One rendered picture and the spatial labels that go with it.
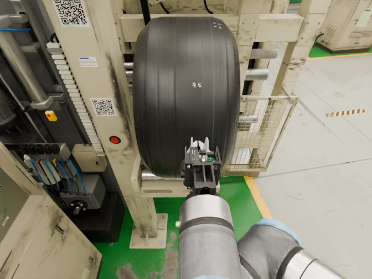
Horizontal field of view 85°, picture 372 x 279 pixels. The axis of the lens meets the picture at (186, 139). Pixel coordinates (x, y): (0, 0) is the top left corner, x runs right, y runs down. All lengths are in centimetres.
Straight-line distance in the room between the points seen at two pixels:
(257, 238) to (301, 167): 196
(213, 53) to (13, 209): 87
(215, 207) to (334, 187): 207
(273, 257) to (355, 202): 198
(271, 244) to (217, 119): 30
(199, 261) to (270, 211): 167
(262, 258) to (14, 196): 85
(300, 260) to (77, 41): 71
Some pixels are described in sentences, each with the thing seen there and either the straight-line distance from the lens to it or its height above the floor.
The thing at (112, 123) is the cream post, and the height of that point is 115.
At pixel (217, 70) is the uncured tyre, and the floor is 140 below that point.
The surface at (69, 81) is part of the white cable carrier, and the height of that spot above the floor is 131.
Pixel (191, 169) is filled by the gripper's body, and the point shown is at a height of 130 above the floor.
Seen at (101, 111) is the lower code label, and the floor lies 120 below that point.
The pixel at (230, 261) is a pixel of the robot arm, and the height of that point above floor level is 133.
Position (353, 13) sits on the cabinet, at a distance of 516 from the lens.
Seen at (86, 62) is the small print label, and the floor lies 138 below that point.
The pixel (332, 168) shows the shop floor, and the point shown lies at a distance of 254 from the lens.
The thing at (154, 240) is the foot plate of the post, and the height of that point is 1.
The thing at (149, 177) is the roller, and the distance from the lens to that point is 90.
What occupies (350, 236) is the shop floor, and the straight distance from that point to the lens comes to 215.
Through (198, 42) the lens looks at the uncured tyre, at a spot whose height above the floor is 144.
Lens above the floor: 163
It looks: 44 degrees down
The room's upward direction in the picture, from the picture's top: straight up
